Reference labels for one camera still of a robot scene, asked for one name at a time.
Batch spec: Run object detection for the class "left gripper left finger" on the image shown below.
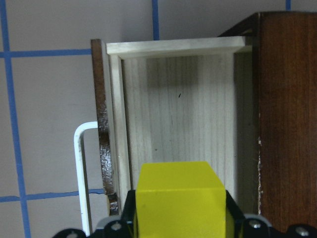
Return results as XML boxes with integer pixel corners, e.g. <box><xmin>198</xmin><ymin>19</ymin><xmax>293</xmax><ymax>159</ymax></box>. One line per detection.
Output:
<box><xmin>120</xmin><ymin>190</ymin><xmax>136</xmax><ymax>238</ymax></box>

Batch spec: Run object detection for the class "dark wooden drawer box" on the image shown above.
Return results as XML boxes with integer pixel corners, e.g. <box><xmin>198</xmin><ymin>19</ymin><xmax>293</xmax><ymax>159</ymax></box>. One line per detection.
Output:
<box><xmin>222</xmin><ymin>11</ymin><xmax>317</xmax><ymax>231</ymax></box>

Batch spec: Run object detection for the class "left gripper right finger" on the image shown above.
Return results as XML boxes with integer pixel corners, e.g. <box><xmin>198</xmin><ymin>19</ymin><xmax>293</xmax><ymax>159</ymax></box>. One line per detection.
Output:
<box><xmin>225</xmin><ymin>190</ymin><xmax>245</xmax><ymax>238</ymax></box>

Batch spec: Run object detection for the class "light wood drawer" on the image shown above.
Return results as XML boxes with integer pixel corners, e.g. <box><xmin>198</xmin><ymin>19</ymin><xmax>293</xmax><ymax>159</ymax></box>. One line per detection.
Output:
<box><xmin>73</xmin><ymin>36</ymin><xmax>253</xmax><ymax>235</ymax></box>

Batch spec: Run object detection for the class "yellow block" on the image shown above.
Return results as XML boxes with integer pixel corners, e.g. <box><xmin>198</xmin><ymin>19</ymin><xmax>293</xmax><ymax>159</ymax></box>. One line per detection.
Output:
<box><xmin>136</xmin><ymin>161</ymin><xmax>234</xmax><ymax>238</ymax></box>

